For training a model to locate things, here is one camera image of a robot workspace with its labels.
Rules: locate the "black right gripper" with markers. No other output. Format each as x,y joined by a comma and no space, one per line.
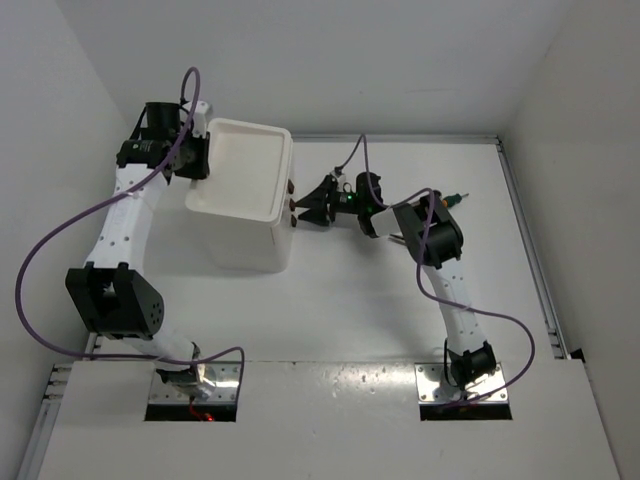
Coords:
321,204

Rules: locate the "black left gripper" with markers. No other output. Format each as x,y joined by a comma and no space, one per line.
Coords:
202,170

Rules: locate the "green handle screwdriver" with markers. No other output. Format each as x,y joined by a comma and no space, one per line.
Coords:
453,200

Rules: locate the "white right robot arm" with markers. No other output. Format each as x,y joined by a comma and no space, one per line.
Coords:
433,240

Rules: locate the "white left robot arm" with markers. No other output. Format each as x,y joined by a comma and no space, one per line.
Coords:
110,291

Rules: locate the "white drawer cabinet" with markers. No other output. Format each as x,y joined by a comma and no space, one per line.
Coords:
237,218

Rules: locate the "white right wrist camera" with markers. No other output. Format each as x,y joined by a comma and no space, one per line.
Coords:
339,178

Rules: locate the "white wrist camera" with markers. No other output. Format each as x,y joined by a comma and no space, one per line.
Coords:
339,178
203,114

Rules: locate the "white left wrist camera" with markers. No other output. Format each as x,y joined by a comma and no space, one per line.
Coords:
203,114

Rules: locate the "yellow handle pliers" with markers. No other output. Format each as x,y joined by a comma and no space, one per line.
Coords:
397,238

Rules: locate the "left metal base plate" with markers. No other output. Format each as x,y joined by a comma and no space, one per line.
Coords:
214,383

